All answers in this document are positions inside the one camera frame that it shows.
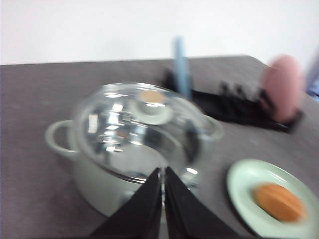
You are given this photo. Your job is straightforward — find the green plate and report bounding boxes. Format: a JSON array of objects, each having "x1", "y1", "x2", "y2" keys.
[{"x1": 226, "y1": 159, "x2": 319, "y2": 239}]

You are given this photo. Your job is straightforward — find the black plate rack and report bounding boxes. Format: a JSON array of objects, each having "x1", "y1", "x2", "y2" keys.
[{"x1": 161, "y1": 68, "x2": 303, "y2": 132}]

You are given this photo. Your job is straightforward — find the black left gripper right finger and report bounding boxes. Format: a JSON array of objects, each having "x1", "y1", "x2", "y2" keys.
[{"x1": 164, "y1": 167, "x2": 239, "y2": 239}]

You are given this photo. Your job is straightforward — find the blue plate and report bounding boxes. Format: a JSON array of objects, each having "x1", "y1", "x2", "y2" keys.
[{"x1": 175, "y1": 36, "x2": 192, "y2": 98}]

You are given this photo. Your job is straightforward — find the glass pot lid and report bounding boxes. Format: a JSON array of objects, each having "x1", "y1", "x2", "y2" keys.
[{"x1": 74, "y1": 82, "x2": 205, "y2": 181}]

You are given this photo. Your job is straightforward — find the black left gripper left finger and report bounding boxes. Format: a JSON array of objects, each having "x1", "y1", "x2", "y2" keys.
[{"x1": 89, "y1": 168, "x2": 162, "y2": 239}]

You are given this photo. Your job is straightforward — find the orange potato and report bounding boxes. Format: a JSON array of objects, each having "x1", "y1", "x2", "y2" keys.
[{"x1": 253, "y1": 183, "x2": 306, "y2": 222}]

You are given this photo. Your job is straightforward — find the pink plate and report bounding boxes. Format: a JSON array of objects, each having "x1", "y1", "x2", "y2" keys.
[{"x1": 263, "y1": 54, "x2": 305, "y2": 123}]

